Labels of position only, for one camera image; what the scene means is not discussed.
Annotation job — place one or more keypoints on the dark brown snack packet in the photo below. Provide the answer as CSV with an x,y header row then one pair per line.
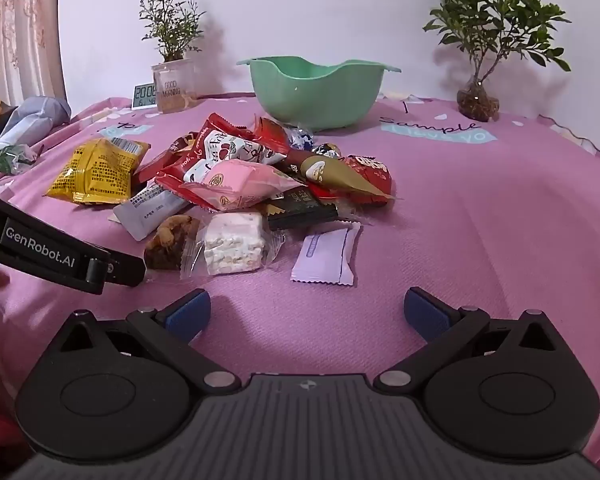
x,y
295,161

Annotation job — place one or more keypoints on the white digital clock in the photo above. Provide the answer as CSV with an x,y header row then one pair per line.
x,y
145,96

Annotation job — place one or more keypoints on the pink patterned curtain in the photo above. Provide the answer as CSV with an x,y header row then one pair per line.
x,y
20,20

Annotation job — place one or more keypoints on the gold foil chocolate ball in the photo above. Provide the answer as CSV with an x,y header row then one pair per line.
x,y
327,150

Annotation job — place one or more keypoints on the lavender white sachet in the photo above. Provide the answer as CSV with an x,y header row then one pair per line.
x,y
325,257

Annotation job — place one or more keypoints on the gold cone-shaped wrapper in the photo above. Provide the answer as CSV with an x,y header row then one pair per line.
x,y
337,172

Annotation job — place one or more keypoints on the red packet with white letters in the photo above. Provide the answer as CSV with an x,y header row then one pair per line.
x,y
372,167

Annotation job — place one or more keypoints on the black chocolate packet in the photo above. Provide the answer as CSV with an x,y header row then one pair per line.
x,y
300,209

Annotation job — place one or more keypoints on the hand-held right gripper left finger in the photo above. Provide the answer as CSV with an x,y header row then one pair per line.
x,y
187,316

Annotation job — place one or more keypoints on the white grey sachet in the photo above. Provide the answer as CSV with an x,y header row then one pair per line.
x,y
147,212

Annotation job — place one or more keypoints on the plain red snack packet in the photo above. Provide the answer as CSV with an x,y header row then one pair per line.
x,y
270,135

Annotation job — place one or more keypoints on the blue grey cloth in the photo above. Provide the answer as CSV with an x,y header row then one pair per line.
x,y
30,115

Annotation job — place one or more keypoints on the red white cherry-print packet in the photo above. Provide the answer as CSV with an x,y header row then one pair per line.
x,y
227,147

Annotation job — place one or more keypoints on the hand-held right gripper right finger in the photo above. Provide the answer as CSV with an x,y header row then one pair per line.
x,y
425,314

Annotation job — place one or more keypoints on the pink printed tablecloth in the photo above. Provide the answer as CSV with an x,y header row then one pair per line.
x,y
480,240

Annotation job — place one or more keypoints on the blue silver foil candy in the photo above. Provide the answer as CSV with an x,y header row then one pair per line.
x,y
300,136

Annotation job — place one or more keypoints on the dark red teapot-print sachet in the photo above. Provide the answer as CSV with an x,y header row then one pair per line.
x,y
172,157

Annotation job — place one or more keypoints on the white nougat in clear wrapper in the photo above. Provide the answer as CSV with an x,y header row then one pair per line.
x,y
232,244

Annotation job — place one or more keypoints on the pink snack packet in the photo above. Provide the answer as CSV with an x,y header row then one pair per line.
x,y
240,185

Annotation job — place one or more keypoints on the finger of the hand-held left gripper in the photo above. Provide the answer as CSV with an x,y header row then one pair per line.
x,y
127,270

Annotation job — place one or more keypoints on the left potted plant glass jar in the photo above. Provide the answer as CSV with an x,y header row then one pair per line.
x,y
172,25

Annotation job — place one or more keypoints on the green crumpled wrapper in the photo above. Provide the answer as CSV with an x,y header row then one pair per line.
x,y
5,157

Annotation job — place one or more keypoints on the yellow snack packet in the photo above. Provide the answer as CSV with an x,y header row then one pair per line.
x,y
97,170

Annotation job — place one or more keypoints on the leafy plant in glass vase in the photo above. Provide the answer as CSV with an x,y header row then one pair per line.
x,y
485,25

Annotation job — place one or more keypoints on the brown pastry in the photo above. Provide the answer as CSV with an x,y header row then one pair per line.
x,y
167,242

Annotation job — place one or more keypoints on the green plastic bowl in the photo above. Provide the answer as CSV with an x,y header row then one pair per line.
x,y
320,95

